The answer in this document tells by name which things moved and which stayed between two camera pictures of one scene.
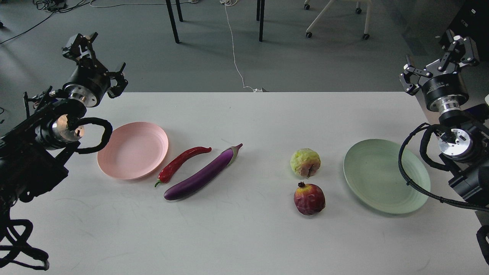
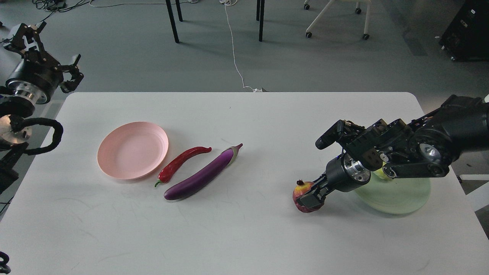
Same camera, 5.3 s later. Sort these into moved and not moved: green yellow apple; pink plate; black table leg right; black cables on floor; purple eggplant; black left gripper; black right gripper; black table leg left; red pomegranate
Moved: black right gripper; green yellow apple; black left gripper
Not moved: pink plate; purple eggplant; black cables on floor; black table leg left; black table leg right; red pomegranate
